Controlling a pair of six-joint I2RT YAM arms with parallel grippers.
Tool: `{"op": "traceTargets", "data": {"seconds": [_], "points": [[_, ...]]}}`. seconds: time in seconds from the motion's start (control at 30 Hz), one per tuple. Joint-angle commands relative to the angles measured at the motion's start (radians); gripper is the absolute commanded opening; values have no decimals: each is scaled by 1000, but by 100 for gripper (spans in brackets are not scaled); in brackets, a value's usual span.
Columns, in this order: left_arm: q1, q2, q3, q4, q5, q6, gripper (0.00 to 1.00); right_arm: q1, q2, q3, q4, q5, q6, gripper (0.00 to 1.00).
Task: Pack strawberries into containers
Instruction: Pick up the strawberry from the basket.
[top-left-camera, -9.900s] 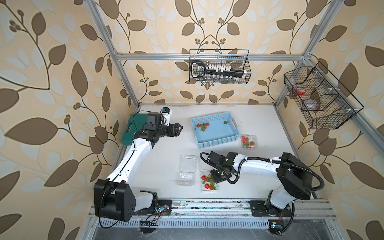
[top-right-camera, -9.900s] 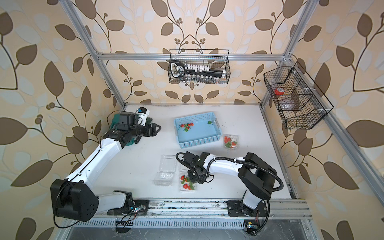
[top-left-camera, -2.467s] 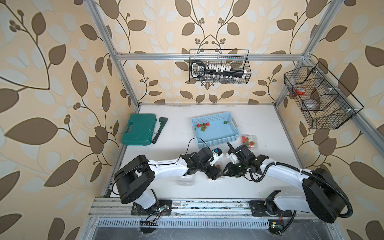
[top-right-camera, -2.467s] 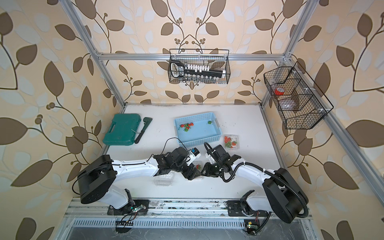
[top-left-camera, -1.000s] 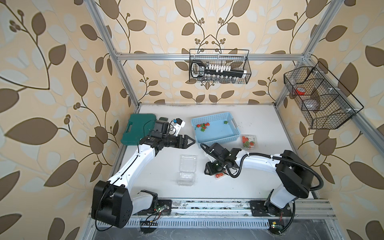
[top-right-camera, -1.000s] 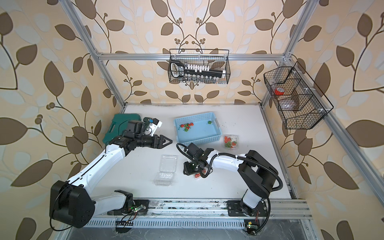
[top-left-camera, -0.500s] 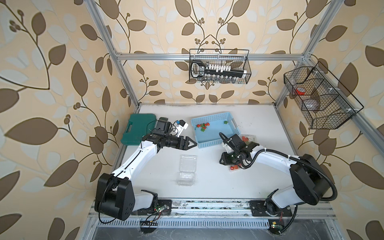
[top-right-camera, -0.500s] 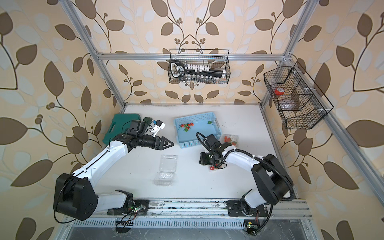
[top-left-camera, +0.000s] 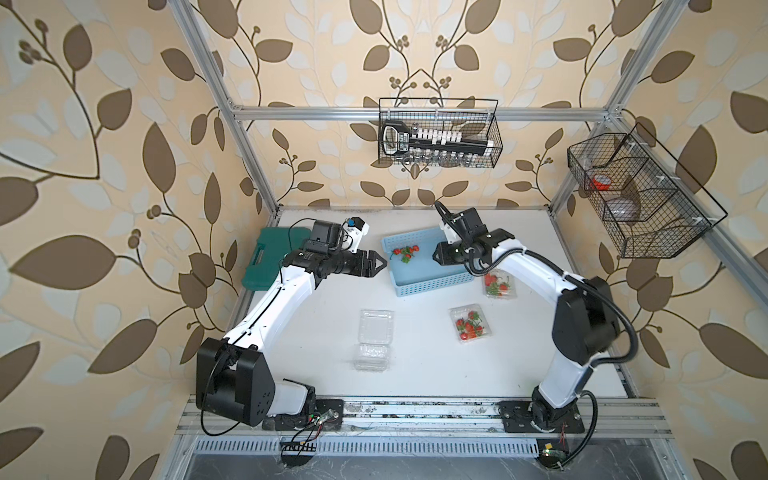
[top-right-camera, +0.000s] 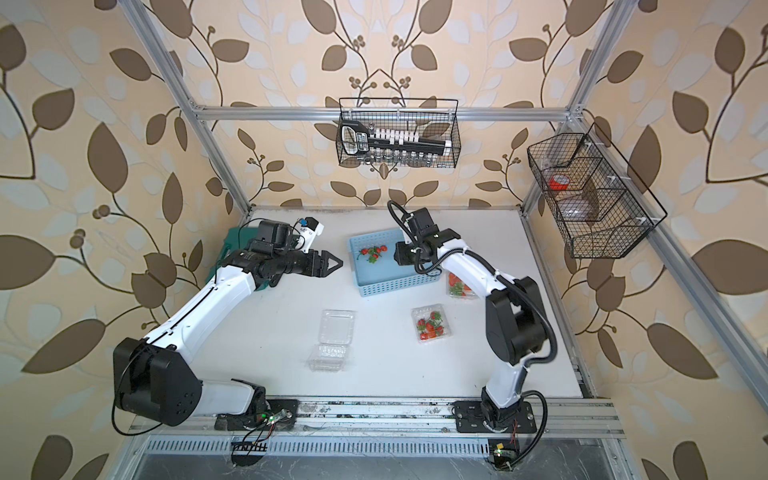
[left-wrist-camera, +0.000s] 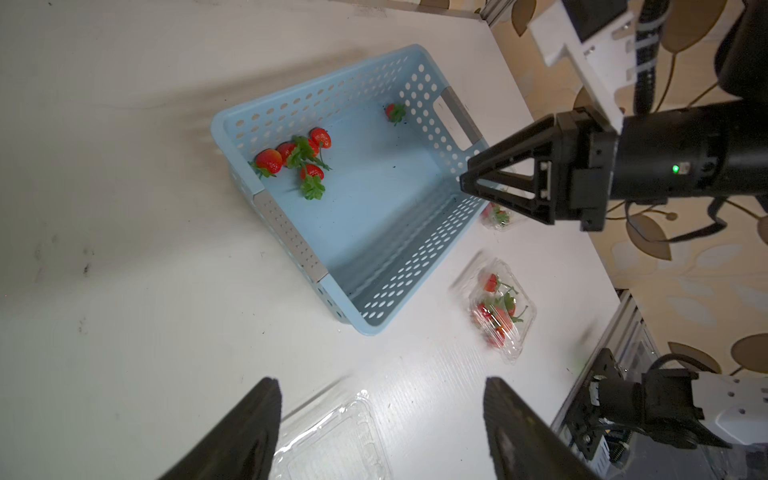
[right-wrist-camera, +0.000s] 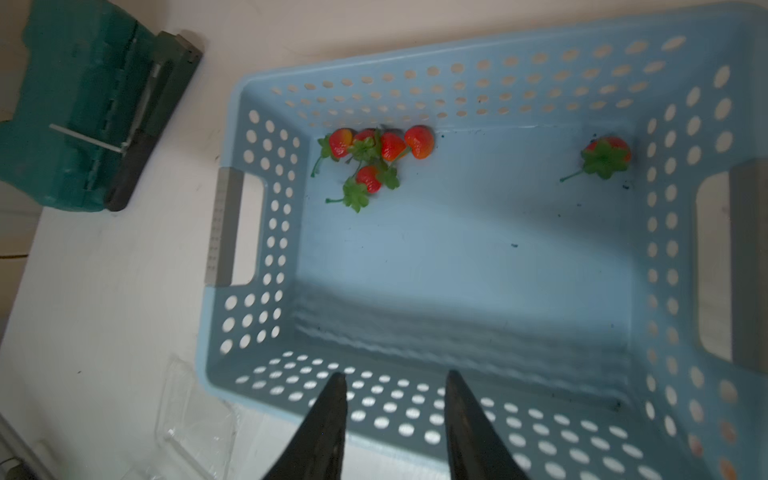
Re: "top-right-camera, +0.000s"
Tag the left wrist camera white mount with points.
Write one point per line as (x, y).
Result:
(274, 237)

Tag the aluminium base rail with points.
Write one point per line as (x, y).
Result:
(389, 427)

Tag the black wire basket wall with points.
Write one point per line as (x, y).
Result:
(433, 116)
(608, 208)

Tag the strawberry cluster with green leaves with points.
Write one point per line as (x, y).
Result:
(371, 254)

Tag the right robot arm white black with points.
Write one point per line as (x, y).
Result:
(516, 326)

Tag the clear clamshell container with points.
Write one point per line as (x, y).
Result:
(335, 336)
(461, 285)
(421, 311)

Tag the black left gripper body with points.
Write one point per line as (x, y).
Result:
(306, 264)

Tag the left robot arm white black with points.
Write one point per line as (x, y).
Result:
(153, 377)

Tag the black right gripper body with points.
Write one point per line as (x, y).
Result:
(410, 254)

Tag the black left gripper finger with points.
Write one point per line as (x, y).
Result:
(328, 257)
(331, 269)

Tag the light blue perforated plastic basket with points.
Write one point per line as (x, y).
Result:
(385, 275)

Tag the black wire basket back wall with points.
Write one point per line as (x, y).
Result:
(433, 116)

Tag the black wire basket right wall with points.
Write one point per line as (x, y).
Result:
(608, 208)

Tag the aluminium frame post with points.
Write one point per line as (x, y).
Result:
(139, 19)

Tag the red tape roll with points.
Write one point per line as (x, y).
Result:
(558, 182)

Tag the black white tool set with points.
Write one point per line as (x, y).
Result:
(360, 139)

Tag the green tool case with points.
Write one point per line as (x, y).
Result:
(234, 240)

